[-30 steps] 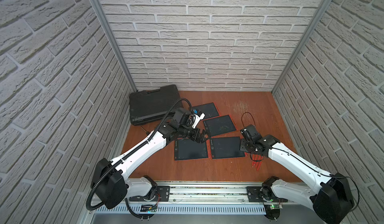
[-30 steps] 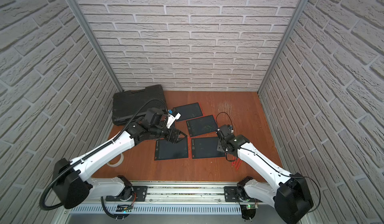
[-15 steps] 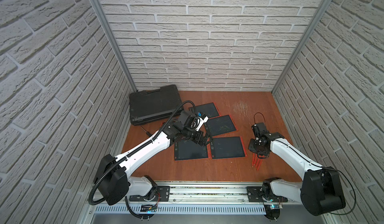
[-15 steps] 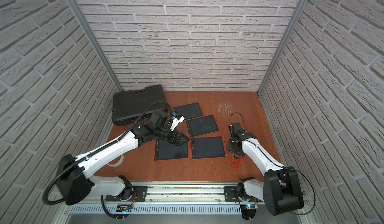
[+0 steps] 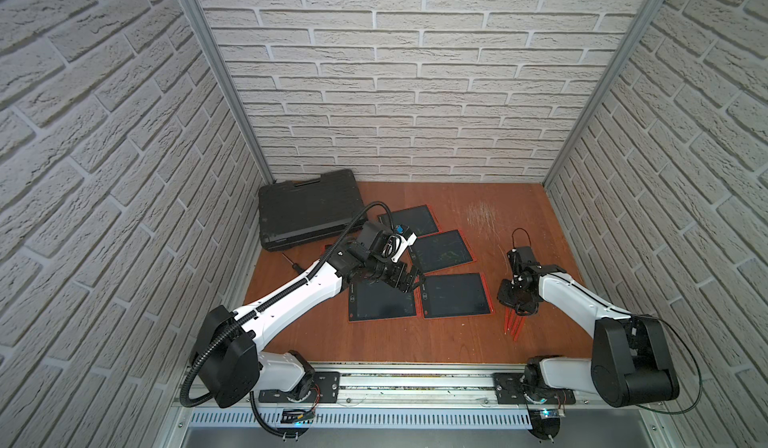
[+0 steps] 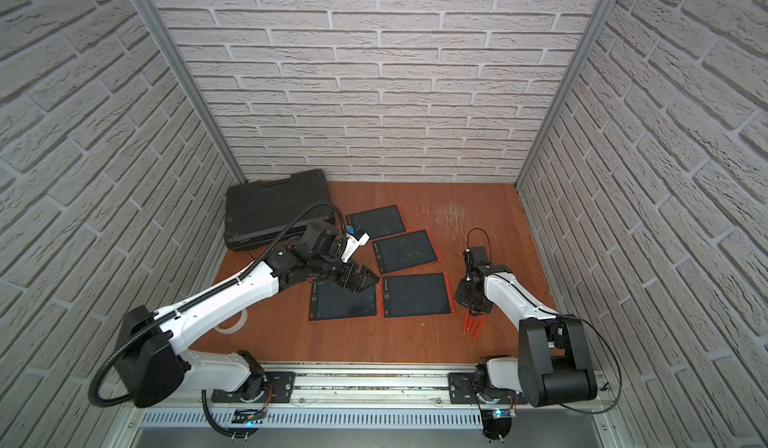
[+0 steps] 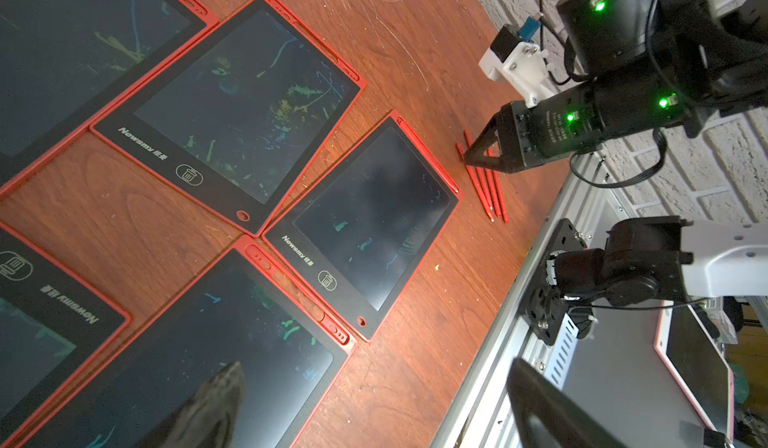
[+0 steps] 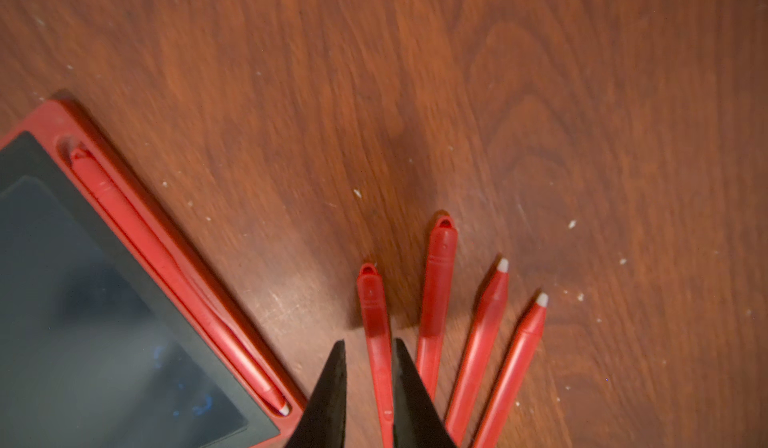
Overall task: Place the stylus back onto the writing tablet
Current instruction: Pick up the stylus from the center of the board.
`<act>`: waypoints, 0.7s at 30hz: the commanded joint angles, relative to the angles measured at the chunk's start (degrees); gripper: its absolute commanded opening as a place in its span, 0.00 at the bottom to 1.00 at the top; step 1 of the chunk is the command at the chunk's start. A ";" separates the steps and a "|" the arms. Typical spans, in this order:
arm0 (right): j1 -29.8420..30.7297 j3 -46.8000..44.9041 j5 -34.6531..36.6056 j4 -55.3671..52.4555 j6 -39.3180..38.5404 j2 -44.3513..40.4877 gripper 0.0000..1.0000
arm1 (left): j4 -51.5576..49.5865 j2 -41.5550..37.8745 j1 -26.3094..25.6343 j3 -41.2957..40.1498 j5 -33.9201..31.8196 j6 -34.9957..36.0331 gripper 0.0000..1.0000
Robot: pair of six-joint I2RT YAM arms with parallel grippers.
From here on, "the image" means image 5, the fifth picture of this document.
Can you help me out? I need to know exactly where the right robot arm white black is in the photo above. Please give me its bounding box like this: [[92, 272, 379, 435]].
[[497, 246, 680, 407]]

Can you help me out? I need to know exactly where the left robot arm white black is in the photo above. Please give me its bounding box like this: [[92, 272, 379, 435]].
[[179, 221, 422, 408]]

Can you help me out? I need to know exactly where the far writing tablet red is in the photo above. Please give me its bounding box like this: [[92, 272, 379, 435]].
[[378, 204, 440, 237]]

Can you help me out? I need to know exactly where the black screwdriver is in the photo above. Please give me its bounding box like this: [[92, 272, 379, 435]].
[[282, 253, 306, 274]]

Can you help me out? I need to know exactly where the black plastic tool case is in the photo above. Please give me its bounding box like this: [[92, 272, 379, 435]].
[[258, 169, 364, 252]]

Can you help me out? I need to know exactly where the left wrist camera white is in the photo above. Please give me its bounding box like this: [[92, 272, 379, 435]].
[[390, 225, 417, 262]]

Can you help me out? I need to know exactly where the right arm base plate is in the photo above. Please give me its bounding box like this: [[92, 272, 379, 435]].
[[492, 372, 576, 406]]

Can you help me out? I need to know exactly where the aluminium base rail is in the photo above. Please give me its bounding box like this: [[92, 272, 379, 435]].
[[153, 362, 683, 447]]

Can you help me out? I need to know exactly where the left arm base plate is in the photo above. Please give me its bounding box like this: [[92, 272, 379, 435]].
[[258, 371, 340, 404]]

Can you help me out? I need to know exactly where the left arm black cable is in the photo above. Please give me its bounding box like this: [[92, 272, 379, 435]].
[[178, 200, 397, 440]]

